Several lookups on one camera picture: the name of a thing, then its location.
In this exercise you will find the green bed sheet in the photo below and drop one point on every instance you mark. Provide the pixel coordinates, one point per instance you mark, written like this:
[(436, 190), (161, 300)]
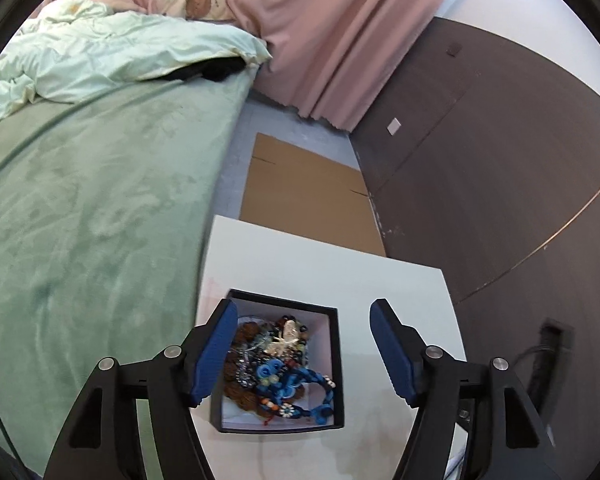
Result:
[(105, 210)]

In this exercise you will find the dark wooden wardrobe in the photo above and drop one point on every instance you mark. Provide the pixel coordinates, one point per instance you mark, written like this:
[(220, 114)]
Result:
[(505, 160)]

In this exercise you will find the light green duvet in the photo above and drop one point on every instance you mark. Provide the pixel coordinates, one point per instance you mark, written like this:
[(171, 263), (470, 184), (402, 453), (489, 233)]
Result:
[(105, 45)]

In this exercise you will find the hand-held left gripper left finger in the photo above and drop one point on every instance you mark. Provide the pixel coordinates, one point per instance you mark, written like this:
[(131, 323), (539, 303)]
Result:
[(215, 350)]

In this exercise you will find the black jewelry box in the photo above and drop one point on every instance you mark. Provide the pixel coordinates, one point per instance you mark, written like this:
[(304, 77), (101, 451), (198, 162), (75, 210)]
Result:
[(322, 340)]

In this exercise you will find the brown cardboard sheet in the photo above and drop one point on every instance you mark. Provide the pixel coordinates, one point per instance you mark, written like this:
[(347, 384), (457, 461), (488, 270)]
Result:
[(300, 195)]

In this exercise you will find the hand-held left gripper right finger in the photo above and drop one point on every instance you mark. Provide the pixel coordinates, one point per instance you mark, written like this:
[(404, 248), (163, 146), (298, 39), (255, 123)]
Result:
[(390, 350)]

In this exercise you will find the pile of bead jewellery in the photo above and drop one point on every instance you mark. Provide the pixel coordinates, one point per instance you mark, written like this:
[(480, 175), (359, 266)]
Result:
[(242, 336)]

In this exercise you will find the white wall switch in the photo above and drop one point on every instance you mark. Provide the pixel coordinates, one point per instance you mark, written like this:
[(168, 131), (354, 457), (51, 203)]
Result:
[(394, 126)]

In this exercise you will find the patterned pillow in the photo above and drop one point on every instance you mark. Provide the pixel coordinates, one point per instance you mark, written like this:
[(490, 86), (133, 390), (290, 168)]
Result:
[(200, 5)]

